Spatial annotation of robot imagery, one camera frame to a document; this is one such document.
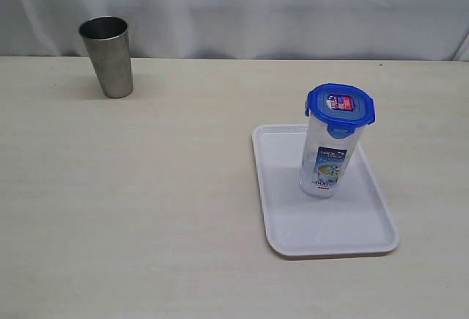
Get clear plastic container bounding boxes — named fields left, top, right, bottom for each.
left=299, top=115, right=364, bottom=198

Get blue container lid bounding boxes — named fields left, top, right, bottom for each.
left=305, top=83, right=375, bottom=139

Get stainless steel cup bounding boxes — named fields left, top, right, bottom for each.
left=78, top=16, right=133, bottom=98

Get white plastic tray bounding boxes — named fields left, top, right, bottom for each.
left=252, top=124, right=400, bottom=258

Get white backdrop cloth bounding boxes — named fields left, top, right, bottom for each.
left=1, top=0, right=468, bottom=61

